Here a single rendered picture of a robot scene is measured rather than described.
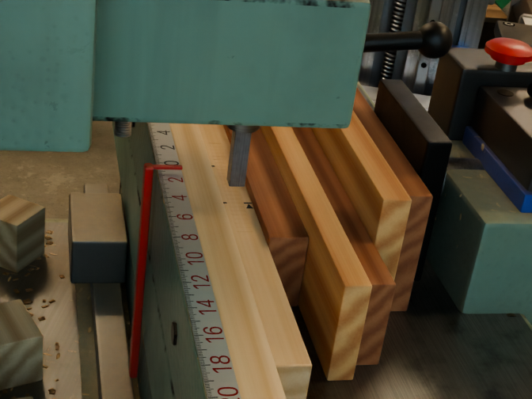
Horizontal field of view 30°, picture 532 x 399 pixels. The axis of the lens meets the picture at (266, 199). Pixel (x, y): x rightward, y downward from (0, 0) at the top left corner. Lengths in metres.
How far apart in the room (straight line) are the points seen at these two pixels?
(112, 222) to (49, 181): 1.86
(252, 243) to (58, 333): 0.20
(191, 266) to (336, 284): 0.07
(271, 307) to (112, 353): 0.19
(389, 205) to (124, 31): 0.16
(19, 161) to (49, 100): 2.21
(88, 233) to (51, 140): 0.24
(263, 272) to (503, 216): 0.14
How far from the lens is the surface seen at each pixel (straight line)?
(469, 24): 1.45
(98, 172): 2.62
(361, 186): 0.54
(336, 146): 0.59
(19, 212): 0.74
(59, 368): 0.65
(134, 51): 0.48
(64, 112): 0.45
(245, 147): 0.54
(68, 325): 0.69
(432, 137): 0.54
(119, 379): 0.62
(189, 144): 0.60
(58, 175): 2.60
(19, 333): 0.62
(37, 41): 0.44
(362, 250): 0.51
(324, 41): 0.50
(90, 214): 0.72
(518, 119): 0.58
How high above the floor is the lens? 1.21
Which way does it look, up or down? 28 degrees down
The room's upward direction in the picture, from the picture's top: 8 degrees clockwise
